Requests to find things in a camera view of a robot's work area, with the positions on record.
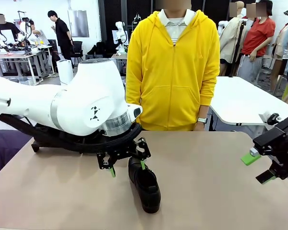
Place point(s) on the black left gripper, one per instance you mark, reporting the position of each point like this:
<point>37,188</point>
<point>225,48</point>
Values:
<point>121,152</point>

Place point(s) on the black pointed leather shoe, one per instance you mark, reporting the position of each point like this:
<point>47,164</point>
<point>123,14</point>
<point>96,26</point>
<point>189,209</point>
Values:
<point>146,194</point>

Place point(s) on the person right forearm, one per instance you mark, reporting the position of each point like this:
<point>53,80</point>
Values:
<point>133,93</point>

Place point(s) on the person left forearm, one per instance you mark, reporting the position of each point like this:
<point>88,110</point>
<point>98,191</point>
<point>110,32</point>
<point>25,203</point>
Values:
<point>206,95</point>

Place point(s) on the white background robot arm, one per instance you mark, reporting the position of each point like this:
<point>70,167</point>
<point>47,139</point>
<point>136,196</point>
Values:
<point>120,28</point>

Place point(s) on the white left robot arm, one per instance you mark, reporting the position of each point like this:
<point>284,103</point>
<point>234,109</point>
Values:
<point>81,95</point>

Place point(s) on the black shoe stand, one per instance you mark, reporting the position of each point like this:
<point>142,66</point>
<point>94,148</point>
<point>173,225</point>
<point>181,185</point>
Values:
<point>35,146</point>

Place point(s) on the person left hand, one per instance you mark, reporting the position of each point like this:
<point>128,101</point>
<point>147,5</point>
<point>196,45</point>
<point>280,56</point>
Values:
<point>199,127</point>

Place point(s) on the white side table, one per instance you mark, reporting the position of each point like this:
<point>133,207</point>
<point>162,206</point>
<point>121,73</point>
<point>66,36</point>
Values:
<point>240,100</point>

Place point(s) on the silver wristwatch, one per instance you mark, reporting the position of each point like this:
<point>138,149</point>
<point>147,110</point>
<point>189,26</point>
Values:
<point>202,120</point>

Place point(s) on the person in yellow hoodie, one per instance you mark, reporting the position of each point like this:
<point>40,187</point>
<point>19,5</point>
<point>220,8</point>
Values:
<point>172,83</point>

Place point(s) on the white air purifier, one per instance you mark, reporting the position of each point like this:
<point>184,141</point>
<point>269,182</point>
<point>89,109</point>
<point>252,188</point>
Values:
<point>65,72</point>

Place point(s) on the black tripod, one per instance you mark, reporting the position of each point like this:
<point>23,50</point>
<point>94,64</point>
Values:
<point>238,45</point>

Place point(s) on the purple fabric seat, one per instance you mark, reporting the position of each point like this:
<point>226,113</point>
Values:
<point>7,148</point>

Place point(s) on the black bag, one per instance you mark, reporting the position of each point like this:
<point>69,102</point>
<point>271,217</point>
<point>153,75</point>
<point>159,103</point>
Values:
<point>97,49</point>

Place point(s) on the black office chair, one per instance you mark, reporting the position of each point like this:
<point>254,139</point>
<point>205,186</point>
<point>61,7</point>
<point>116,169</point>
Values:
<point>77,49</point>

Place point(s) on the person in black clothes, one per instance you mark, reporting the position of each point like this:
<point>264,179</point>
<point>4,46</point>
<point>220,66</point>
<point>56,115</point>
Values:
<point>62,36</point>

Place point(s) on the white striped polo shirt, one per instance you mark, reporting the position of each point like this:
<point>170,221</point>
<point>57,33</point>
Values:
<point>175,24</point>

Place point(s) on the person in white shirt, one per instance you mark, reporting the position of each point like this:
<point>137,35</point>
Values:
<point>39,33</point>

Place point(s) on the blurred person head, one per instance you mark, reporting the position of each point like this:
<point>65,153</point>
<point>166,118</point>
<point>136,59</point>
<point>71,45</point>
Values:
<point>174,4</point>

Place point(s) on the person in black shirt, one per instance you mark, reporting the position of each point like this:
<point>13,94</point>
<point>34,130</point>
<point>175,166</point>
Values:
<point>7,31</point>

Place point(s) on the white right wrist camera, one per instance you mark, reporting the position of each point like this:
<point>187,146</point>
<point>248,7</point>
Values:
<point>264,117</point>

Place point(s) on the silver wall panel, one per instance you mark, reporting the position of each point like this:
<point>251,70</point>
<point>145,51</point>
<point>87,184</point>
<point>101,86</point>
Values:
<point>78,24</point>

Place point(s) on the grey frame workbench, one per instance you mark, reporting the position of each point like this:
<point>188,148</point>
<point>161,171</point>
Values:
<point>14,55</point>

